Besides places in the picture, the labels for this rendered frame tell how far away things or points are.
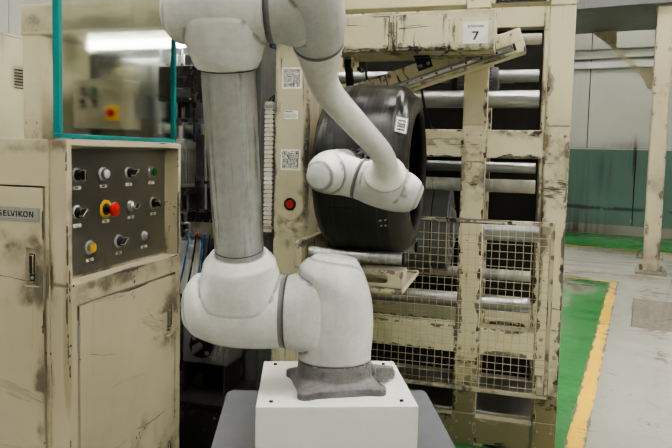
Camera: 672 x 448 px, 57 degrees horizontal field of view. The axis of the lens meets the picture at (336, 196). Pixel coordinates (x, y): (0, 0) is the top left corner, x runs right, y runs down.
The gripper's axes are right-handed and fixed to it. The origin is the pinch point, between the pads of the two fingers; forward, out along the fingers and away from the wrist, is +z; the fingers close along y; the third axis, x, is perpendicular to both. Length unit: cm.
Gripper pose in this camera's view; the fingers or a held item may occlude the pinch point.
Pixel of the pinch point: (360, 153)
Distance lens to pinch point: 189.7
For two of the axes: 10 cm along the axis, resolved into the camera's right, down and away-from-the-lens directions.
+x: 0.2, 9.8, 2.0
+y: -9.6, -0.4, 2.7
